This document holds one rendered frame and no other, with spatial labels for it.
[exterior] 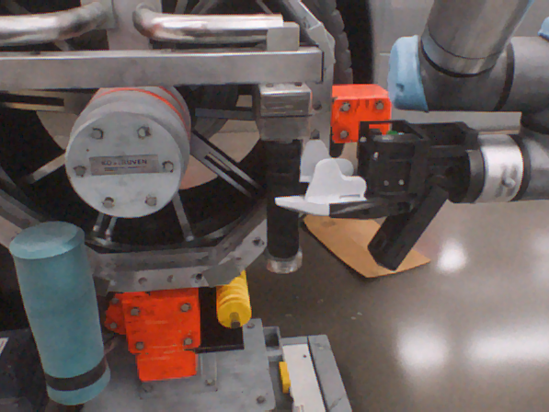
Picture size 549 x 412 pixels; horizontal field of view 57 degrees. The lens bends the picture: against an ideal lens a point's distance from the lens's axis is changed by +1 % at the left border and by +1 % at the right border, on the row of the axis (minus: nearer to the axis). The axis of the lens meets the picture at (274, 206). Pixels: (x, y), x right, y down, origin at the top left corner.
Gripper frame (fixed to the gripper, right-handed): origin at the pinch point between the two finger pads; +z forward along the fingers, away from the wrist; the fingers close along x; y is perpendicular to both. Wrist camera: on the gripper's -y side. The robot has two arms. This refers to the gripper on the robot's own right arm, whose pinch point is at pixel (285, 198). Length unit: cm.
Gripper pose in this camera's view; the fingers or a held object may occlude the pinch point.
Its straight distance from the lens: 54.3
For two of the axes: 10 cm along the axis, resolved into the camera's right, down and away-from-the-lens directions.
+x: 1.3, 4.4, -8.9
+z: -9.9, 0.6, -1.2
